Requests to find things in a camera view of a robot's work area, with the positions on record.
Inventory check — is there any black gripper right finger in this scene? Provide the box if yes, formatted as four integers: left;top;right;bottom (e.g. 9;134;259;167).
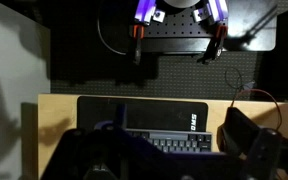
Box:
217;107;282;160

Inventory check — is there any grey mechanical keyboard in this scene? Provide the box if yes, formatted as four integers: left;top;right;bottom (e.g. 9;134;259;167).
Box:
127;129;212;153

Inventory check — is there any black desk mat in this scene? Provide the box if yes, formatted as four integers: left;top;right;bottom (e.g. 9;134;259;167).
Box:
77;96;208;132

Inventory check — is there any orange black clamp right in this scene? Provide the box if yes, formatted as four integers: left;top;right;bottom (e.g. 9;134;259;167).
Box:
198;25;228;65

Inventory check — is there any red thin wire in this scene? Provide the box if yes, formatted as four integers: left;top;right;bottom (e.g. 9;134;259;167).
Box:
229;88;283;131

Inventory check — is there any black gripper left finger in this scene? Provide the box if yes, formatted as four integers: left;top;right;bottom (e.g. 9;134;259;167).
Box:
98;104;158;157

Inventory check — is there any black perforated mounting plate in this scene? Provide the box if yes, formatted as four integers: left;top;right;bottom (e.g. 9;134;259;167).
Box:
141;6;228;54

